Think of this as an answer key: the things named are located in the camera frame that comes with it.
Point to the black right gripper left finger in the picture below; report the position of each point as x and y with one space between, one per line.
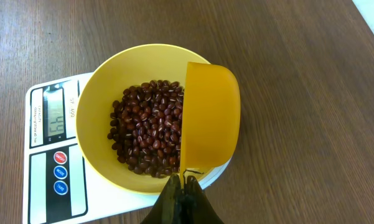
167 208

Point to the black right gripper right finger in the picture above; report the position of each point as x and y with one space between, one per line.
197 208

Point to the yellow plastic scoop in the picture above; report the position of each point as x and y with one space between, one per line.
210 120

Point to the red beans in bowl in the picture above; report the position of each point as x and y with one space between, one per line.
146 127

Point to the yellow plastic bowl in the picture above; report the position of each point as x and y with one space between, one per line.
132 66

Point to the white digital kitchen scale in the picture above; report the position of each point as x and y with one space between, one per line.
59 186

